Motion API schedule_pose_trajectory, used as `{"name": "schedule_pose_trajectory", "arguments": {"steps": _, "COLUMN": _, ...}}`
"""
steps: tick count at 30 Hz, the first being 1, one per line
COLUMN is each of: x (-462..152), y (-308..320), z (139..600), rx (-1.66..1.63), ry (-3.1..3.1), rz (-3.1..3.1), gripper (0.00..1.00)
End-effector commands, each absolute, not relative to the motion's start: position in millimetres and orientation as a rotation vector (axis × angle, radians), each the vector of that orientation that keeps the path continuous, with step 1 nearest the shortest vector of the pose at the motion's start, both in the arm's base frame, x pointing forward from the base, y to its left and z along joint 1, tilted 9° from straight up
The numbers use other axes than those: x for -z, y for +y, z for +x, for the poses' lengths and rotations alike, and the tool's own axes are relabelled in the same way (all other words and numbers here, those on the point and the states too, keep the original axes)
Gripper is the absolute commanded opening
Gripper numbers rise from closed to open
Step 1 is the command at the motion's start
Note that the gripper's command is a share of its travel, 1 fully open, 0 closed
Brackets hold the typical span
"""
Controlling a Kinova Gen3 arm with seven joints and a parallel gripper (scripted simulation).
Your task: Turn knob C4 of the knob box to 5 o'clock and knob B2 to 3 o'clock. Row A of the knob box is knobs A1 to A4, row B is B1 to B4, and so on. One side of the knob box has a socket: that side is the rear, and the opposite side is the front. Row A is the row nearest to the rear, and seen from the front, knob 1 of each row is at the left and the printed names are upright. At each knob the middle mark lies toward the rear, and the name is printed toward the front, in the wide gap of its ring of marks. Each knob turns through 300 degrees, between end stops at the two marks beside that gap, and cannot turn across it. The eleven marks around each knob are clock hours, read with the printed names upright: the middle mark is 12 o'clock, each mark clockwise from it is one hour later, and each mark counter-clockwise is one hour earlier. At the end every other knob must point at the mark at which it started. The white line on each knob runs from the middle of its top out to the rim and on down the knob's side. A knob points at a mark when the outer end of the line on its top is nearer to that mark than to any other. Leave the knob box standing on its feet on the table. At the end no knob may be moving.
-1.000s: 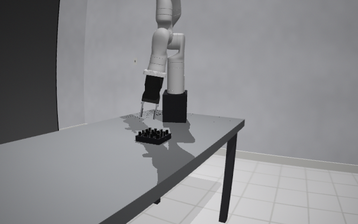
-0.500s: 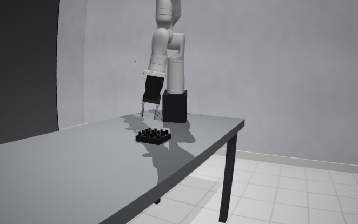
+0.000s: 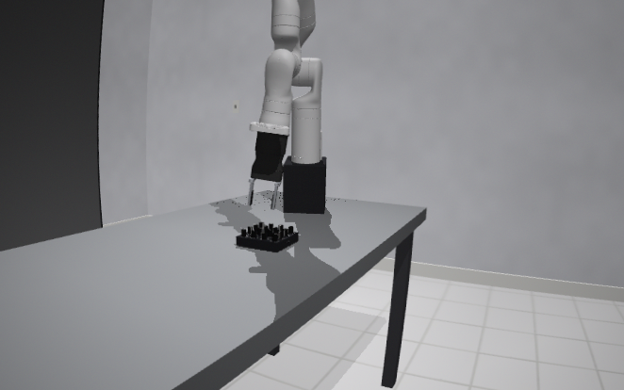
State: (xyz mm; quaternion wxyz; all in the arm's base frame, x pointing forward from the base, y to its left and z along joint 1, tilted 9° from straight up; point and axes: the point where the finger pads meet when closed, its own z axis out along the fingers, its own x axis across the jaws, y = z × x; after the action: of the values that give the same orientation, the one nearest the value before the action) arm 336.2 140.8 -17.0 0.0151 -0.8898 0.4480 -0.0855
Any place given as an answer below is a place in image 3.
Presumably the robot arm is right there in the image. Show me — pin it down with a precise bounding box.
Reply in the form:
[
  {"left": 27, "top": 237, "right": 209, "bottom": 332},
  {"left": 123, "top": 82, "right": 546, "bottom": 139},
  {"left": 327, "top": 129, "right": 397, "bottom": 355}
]
[{"left": 262, "top": 0, "right": 322, "bottom": 164}]

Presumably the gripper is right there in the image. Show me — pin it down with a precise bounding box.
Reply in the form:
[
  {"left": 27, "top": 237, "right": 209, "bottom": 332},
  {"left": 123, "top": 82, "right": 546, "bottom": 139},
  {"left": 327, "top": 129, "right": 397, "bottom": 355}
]
[{"left": 248, "top": 110, "right": 290, "bottom": 210}]

